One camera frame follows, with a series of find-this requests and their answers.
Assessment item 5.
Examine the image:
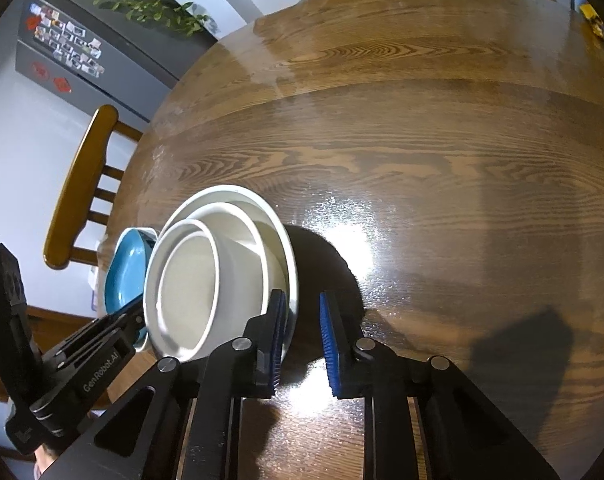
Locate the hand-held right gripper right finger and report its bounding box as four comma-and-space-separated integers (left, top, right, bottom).
319, 290, 563, 480

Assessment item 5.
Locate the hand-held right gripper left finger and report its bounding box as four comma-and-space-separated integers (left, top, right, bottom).
39, 289, 289, 480

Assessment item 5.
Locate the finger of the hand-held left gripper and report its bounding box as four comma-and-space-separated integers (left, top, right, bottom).
89, 296, 148, 343

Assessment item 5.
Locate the blue square plate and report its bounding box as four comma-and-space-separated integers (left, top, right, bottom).
104, 227, 159, 352

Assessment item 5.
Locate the white ramekin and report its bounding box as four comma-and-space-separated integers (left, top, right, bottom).
144, 218, 221, 364

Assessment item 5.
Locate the large grey-white bowl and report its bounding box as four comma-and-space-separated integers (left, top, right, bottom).
142, 184, 299, 366

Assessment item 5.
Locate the white bowl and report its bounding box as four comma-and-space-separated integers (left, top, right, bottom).
187, 201, 270, 321

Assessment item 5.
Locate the wooden chair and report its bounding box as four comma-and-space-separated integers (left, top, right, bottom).
43, 105, 143, 271

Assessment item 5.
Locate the grey refrigerator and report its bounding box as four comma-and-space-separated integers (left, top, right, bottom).
16, 0, 217, 123

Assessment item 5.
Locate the group of photo magnets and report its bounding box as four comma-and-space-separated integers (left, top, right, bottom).
29, 2, 105, 78

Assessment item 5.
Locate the yellow snack packet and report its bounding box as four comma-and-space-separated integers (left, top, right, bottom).
579, 4, 604, 53

